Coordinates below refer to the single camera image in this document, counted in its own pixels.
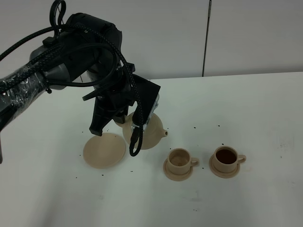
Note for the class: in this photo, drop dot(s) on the tan teacup near teapot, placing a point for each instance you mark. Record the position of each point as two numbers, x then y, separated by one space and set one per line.
180 161

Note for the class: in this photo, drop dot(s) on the tan ceramic teapot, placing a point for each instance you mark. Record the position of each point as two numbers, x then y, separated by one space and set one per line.
152 135

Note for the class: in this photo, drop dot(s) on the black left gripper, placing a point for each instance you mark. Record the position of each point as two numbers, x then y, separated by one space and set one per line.
112 98

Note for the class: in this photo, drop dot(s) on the tan teacup far side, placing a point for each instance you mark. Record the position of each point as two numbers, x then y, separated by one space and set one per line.
226 158

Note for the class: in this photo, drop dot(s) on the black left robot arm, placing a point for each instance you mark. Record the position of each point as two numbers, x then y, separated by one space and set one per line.
83 52

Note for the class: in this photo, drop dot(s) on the tan saucer near teapot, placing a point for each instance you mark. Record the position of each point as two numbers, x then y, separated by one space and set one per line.
173 176

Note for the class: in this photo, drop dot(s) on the tan saucer far side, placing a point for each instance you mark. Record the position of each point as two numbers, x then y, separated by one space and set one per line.
215 171

